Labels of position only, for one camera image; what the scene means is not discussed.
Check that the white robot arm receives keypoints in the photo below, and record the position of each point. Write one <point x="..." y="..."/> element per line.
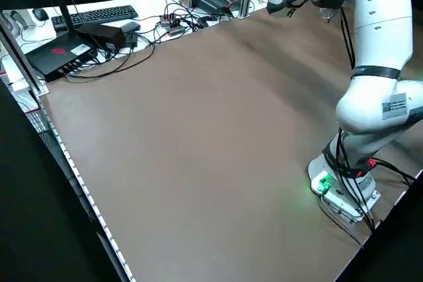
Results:
<point x="380" y="31"/>

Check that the grey USB hub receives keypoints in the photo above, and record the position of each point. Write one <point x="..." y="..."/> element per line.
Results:
<point x="170" y="19"/>
<point x="176" y="31"/>

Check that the small black adapter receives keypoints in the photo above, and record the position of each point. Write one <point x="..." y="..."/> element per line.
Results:
<point x="130" y="26"/>

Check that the black power brick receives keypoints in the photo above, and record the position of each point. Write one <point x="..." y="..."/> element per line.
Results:
<point x="105" y="36"/>

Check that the black keyboard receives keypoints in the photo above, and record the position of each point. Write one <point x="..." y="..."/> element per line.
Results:
<point x="99" y="14"/>

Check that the black laptop red logo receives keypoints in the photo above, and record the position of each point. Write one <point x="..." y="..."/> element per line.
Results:
<point x="49" y="60"/>

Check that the black computer mouse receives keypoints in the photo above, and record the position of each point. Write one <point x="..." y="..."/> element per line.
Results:
<point x="40" y="14"/>

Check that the grey handheld controller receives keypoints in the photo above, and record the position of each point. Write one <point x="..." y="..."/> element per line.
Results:
<point x="20" y="19"/>

